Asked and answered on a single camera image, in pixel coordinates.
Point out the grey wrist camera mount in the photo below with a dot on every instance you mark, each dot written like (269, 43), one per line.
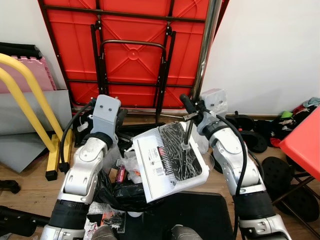
(215, 100)
(106, 112)

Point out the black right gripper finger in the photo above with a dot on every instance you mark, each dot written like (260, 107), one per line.
(188, 103)

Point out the grey left robot leg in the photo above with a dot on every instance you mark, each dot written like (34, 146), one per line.
(105, 235)

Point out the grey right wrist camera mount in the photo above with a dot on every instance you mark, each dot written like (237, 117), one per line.
(215, 100)

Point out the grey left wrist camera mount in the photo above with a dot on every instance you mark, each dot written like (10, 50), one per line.
(106, 112)

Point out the pink foam mat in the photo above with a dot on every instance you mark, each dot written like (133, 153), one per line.
(46, 70)

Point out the red folded table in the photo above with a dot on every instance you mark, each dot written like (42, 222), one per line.
(130, 65)

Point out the red standing table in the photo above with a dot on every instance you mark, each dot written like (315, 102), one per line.
(302, 140)

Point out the grey right robot leg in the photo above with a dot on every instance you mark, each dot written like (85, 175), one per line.
(187, 235)

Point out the black floor mat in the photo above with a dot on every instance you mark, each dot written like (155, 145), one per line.
(200, 215)

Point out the black metal bench foot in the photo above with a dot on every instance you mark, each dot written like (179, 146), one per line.
(10, 186)

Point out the black foam mat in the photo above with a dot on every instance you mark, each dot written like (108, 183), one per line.
(20, 50)

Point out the yellow tubular frame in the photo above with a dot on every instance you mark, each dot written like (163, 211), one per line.
(52, 160)

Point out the grey robot leg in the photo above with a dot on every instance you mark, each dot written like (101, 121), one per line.
(105, 235)
(187, 235)

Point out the grey rolled mat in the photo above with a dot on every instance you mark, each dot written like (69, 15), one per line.
(20, 110)

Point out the black weight plate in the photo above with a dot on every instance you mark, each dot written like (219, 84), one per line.
(245, 122)
(277, 175)
(295, 205)

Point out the silver foil packet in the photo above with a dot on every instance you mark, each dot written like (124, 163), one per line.
(97, 209)

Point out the red and black packet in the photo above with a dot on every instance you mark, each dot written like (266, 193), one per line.
(112, 220)

